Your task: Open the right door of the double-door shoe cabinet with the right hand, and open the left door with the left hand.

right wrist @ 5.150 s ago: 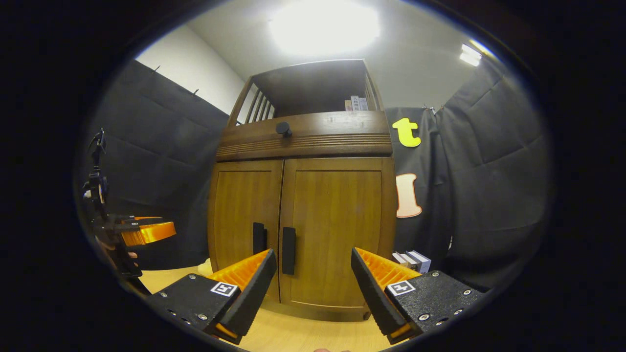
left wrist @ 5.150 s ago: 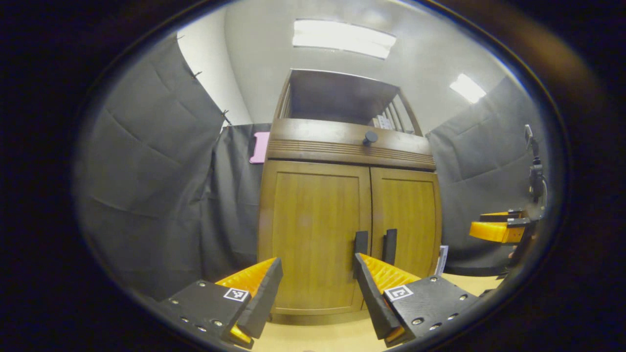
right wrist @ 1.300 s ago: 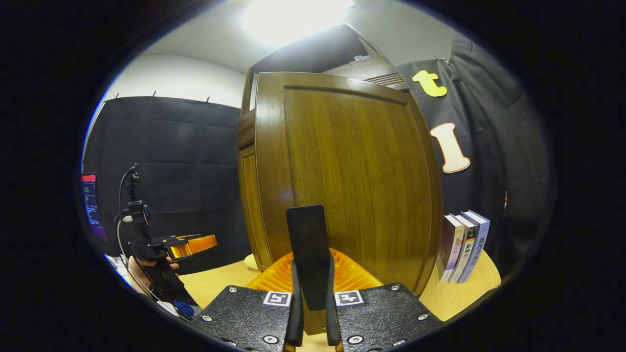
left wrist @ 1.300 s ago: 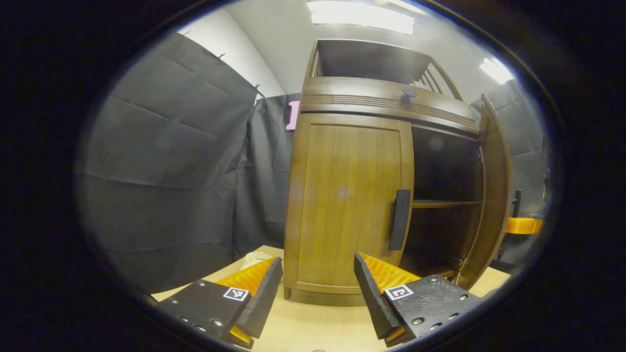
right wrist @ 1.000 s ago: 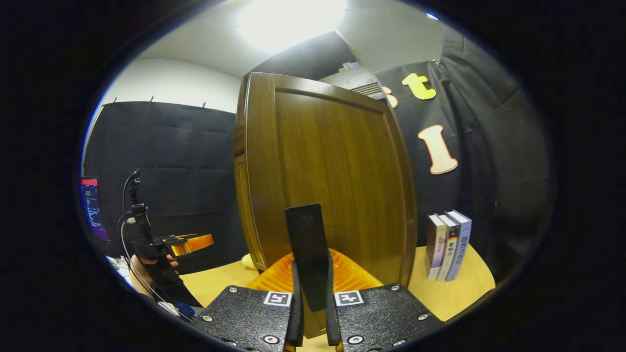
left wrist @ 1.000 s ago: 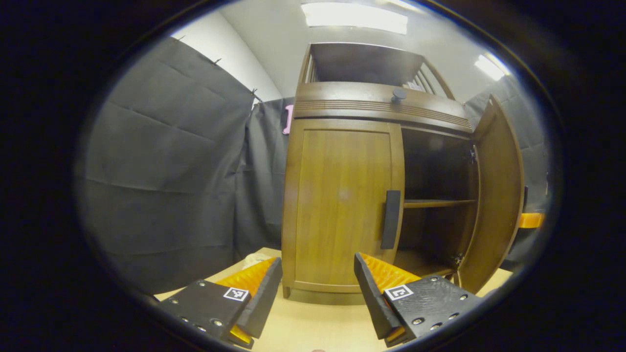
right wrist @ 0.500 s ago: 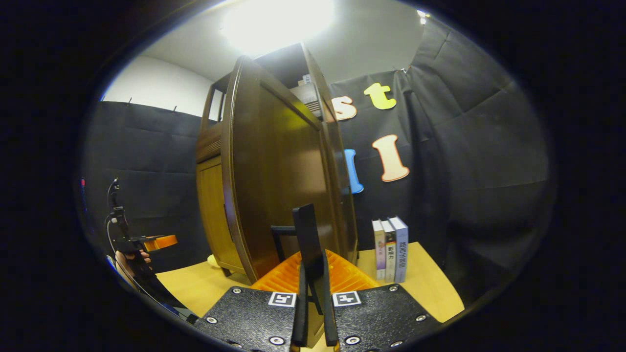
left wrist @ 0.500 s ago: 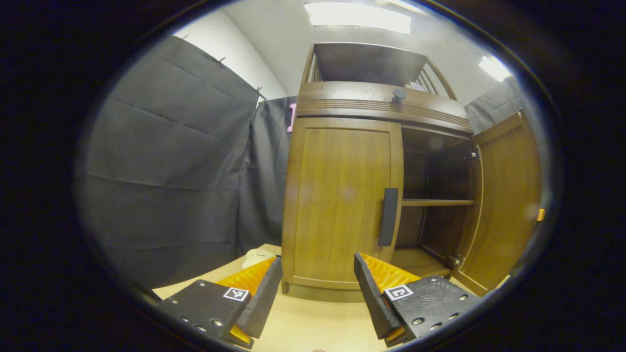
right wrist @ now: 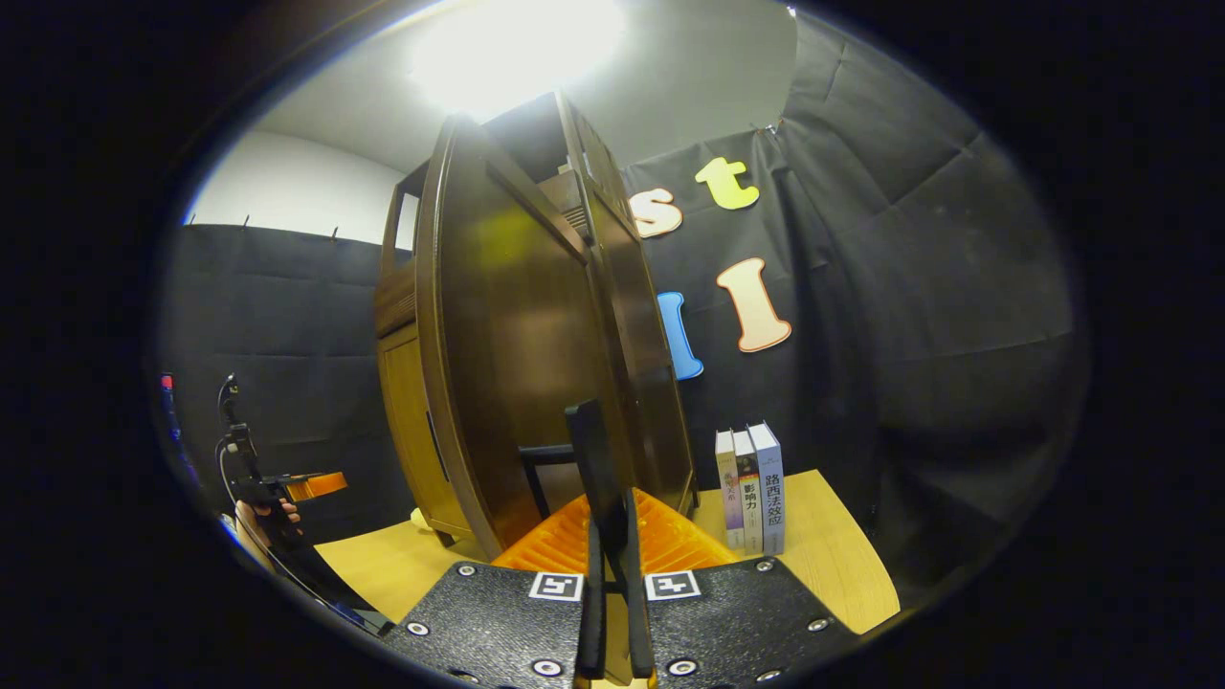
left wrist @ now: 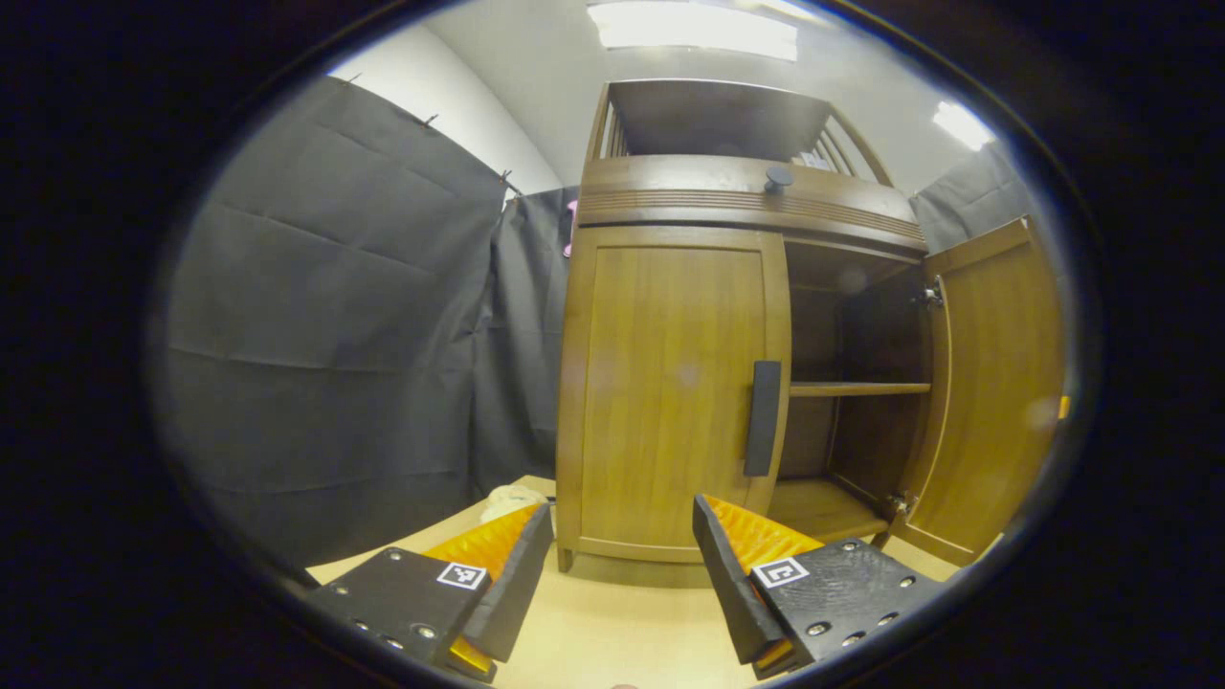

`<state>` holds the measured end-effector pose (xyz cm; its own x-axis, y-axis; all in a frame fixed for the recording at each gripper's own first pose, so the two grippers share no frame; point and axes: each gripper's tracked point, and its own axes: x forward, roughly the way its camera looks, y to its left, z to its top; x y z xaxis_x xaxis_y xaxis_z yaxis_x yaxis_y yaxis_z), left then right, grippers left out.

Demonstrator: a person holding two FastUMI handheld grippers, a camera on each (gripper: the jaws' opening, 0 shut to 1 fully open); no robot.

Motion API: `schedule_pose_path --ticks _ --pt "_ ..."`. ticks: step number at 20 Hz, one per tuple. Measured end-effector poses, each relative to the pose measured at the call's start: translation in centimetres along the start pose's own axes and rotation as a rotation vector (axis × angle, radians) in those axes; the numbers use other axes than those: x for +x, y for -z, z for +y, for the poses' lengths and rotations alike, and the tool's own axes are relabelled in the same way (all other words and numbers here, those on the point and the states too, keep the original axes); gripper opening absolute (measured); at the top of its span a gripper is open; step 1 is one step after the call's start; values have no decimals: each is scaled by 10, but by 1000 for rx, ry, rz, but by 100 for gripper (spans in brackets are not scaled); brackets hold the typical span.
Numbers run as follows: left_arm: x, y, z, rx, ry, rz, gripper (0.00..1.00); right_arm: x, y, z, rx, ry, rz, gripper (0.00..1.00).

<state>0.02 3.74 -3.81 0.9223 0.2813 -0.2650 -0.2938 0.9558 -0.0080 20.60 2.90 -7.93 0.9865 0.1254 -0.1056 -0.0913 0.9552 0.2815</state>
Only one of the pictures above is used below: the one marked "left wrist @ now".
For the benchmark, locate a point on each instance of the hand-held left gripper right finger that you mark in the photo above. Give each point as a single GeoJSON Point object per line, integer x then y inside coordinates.
{"type": "Point", "coordinates": [729, 593]}

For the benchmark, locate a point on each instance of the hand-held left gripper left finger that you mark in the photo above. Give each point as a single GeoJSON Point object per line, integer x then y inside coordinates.
{"type": "Point", "coordinates": [517, 593]}

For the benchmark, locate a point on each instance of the wooden shoe cabinet door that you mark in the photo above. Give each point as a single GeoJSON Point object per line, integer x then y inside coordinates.
{"type": "Point", "coordinates": [1000, 383]}
{"type": "Point", "coordinates": [670, 383]}

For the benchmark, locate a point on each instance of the wooden double-door shoe cabinet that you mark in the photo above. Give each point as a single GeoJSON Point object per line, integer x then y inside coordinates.
{"type": "Point", "coordinates": [670, 187]}

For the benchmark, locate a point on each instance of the black round cabinet knob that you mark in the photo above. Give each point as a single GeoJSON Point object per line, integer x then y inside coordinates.
{"type": "Point", "coordinates": [778, 178]}

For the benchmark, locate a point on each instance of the cream crumpled cloth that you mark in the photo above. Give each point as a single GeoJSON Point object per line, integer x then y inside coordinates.
{"type": "Point", "coordinates": [512, 502]}

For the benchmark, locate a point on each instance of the wooden inner shelf board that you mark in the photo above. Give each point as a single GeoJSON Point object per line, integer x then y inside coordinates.
{"type": "Point", "coordinates": [857, 389]}

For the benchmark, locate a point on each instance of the small ceiling light panel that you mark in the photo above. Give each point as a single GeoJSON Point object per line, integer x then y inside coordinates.
{"type": "Point", "coordinates": [965, 124]}

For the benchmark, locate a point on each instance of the black backdrop cloth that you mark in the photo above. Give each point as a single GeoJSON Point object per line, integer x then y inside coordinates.
{"type": "Point", "coordinates": [335, 335]}

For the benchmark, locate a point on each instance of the white paper box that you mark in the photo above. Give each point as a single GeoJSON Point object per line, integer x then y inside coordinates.
{"type": "Point", "coordinates": [812, 161]}

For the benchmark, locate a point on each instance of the large ceiling light panel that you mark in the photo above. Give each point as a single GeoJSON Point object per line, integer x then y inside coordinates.
{"type": "Point", "coordinates": [689, 29]}

